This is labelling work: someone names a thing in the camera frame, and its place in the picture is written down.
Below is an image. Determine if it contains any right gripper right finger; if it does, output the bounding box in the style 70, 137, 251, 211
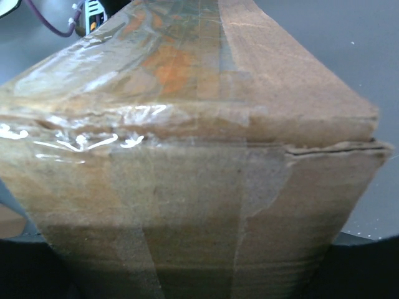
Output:
300, 232, 398, 299

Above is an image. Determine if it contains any grey cable duct rail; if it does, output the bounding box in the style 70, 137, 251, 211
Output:
73, 0, 108, 37

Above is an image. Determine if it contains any brown cardboard express box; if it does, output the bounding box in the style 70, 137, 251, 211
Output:
1, 1, 392, 298

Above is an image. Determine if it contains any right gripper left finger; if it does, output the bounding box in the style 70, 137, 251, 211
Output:
1, 239, 81, 299

